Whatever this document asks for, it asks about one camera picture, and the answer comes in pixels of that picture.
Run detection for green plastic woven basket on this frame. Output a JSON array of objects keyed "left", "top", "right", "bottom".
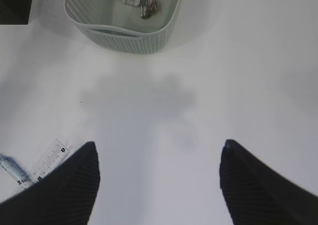
[{"left": 64, "top": 0, "right": 182, "bottom": 54}]

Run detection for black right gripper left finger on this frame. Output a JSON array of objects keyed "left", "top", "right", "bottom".
[{"left": 0, "top": 141, "right": 100, "bottom": 225}]

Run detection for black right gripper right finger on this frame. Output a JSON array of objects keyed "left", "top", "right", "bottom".
[{"left": 219, "top": 139, "right": 318, "bottom": 225}]

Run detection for clear plastic ruler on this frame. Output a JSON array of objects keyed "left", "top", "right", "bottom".
[{"left": 17, "top": 139, "right": 73, "bottom": 193}]

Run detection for grey paper ball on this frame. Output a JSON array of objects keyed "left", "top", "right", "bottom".
[{"left": 140, "top": 0, "right": 158, "bottom": 19}]

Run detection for black mesh pen holder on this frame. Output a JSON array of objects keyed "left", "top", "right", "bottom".
[{"left": 0, "top": 0, "right": 32, "bottom": 25}]

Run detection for grey grip right pen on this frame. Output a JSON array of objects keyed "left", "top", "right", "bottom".
[{"left": 0, "top": 154, "right": 33, "bottom": 185}]

